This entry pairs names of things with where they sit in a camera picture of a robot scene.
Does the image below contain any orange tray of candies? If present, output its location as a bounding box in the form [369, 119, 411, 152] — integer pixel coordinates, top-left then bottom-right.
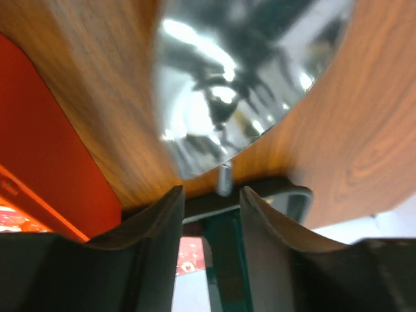
[1, 37, 121, 242]

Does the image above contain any dark green cup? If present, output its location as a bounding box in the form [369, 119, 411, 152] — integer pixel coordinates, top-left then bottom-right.
[202, 209, 253, 311]

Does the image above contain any pink dotted plate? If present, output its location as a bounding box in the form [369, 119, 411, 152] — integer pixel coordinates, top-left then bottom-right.
[176, 237, 205, 276]

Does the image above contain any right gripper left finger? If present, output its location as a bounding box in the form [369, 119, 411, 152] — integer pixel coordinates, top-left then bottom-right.
[1, 186, 185, 311]

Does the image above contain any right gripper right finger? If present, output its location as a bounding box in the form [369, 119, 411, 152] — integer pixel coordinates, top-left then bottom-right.
[240, 187, 415, 311]

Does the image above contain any black serving tray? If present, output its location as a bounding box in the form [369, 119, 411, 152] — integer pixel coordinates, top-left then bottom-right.
[183, 175, 313, 237]

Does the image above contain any metal scoop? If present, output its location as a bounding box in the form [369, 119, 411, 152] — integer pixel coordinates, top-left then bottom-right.
[152, 1, 355, 197]

